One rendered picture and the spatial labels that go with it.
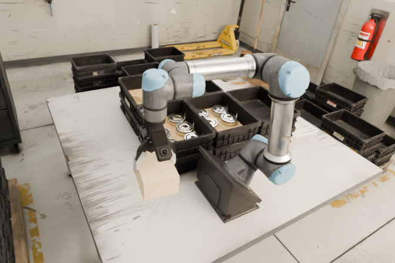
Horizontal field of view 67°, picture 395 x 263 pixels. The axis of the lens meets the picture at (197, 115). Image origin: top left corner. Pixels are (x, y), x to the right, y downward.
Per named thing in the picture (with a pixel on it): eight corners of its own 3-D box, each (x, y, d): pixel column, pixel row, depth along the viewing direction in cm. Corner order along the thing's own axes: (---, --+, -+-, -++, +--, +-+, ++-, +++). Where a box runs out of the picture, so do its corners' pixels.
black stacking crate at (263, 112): (296, 129, 185) (301, 113, 179) (258, 139, 172) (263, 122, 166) (257, 100, 214) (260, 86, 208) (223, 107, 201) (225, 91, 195)
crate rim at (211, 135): (216, 137, 154) (217, 133, 153) (162, 150, 141) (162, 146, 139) (183, 101, 183) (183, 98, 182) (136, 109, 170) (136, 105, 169)
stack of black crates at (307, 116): (327, 148, 285) (339, 118, 268) (306, 157, 271) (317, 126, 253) (296, 127, 314) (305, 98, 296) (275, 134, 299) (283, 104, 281)
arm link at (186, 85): (193, 65, 99) (161, 68, 95) (208, 76, 90) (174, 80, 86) (192, 87, 103) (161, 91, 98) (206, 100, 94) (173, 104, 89)
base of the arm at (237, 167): (251, 190, 141) (265, 175, 141) (237, 183, 130) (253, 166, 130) (231, 169, 151) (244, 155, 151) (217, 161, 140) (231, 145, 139)
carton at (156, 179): (178, 192, 102) (180, 176, 98) (143, 201, 97) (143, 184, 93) (164, 162, 114) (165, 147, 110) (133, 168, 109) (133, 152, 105)
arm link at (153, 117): (170, 110, 90) (143, 113, 87) (169, 122, 92) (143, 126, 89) (163, 98, 96) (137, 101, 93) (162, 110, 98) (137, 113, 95)
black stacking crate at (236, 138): (258, 140, 172) (262, 123, 166) (214, 151, 159) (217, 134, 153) (222, 107, 201) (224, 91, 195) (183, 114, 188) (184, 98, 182)
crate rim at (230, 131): (261, 125, 167) (263, 122, 166) (216, 137, 154) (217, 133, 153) (224, 94, 196) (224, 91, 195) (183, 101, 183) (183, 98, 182)
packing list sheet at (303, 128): (321, 130, 207) (321, 130, 207) (298, 138, 196) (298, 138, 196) (287, 108, 230) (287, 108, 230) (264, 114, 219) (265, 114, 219)
